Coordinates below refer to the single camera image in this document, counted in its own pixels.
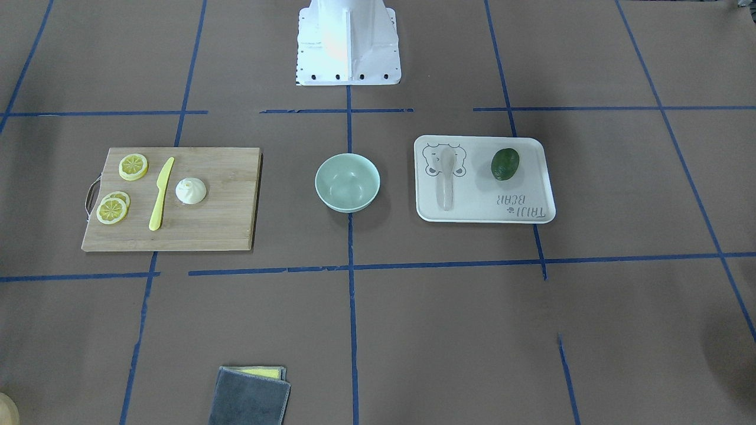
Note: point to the white steamed bun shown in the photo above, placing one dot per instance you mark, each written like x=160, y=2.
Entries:
x=190, y=191

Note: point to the light green bowl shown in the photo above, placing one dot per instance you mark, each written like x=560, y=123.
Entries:
x=347, y=182

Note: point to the green avocado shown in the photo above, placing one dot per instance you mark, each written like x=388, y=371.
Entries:
x=504, y=164

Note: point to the white bear tray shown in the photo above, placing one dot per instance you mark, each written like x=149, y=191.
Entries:
x=527, y=198

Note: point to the bamboo cutting board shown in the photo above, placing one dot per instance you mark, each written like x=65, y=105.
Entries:
x=223, y=221

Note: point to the yellow sponge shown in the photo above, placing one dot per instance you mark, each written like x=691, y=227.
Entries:
x=278, y=373

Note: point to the yellow plastic knife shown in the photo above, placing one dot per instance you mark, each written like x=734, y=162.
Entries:
x=155, y=221

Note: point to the grey cloth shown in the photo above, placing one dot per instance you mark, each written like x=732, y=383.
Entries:
x=241, y=398

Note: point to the lemon slice top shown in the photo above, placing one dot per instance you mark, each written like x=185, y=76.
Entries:
x=133, y=167

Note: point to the lemon slice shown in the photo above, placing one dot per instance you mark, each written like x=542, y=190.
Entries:
x=133, y=167
x=111, y=211
x=121, y=195

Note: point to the lemon slice behind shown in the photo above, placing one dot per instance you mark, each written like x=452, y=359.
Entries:
x=121, y=195

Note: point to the lemon slice front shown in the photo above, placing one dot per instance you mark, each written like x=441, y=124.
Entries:
x=111, y=211

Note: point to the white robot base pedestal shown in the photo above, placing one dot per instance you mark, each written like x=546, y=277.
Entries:
x=347, y=43

